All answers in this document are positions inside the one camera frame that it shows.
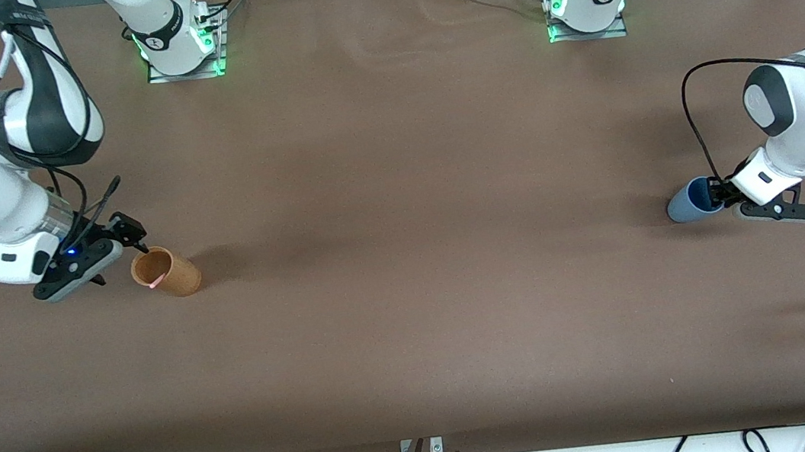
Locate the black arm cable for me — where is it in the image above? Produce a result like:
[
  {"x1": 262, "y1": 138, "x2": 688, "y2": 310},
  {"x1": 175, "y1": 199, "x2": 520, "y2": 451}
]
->
[
  {"x1": 0, "y1": 63, "x2": 130, "y2": 257},
  {"x1": 677, "y1": 49, "x2": 805, "y2": 185}
]

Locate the brown bamboo cup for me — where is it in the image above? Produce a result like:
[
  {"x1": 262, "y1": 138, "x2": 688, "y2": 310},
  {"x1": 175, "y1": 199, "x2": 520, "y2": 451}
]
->
[{"x1": 127, "y1": 241, "x2": 204, "y2": 303}]

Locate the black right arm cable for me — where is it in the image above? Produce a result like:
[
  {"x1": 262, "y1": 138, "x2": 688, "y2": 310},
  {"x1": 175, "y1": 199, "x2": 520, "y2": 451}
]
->
[{"x1": 0, "y1": 63, "x2": 130, "y2": 257}]

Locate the blue plastic cup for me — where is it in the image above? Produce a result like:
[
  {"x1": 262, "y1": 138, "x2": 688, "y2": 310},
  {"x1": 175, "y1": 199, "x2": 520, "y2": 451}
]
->
[{"x1": 664, "y1": 174, "x2": 727, "y2": 226}]

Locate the metal table edge bracket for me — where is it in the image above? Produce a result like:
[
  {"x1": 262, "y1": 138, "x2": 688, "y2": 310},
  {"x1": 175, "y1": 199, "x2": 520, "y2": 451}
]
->
[{"x1": 398, "y1": 435, "x2": 444, "y2": 452}]

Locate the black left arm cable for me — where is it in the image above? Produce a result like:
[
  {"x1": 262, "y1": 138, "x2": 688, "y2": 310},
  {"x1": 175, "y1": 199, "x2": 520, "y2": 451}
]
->
[{"x1": 677, "y1": 49, "x2": 805, "y2": 185}]

